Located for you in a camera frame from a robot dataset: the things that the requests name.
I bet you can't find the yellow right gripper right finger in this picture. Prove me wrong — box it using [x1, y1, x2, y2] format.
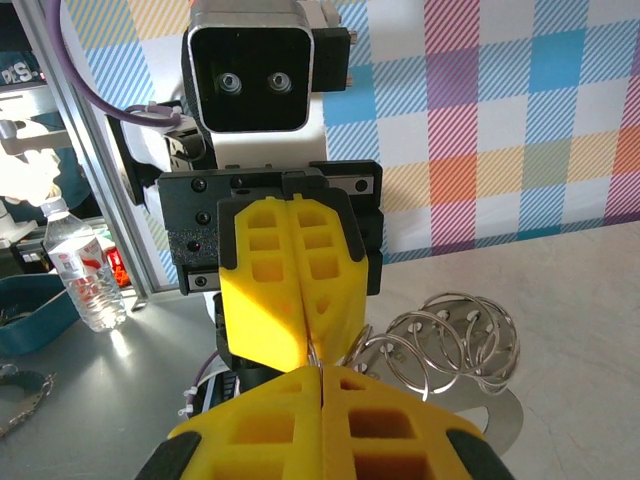
[322, 363, 516, 480]

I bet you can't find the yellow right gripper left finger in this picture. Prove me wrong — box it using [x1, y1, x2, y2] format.
[134, 365, 324, 480]

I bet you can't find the steel key holder with rings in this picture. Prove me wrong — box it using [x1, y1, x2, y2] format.
[304, 292, 526, 457]

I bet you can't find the red orange object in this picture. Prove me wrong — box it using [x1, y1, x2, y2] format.
[107, 249, 134, 289]

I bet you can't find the clear plastic water bottle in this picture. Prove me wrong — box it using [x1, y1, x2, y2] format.
[42, 196, 128, 334]

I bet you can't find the blue plastic tray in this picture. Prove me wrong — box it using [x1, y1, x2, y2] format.
[0, 273, 84, 358]

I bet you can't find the person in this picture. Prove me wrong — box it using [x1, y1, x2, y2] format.
[0, 47, 91, 221]

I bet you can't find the black monitor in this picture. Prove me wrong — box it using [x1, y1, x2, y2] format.
[0, 0, 26, 51]

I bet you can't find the aluminium frame post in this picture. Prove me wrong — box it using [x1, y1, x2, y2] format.
[14, 0, 169, 312]

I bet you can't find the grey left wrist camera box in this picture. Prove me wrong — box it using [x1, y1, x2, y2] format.
[186, 2, 316, 135]

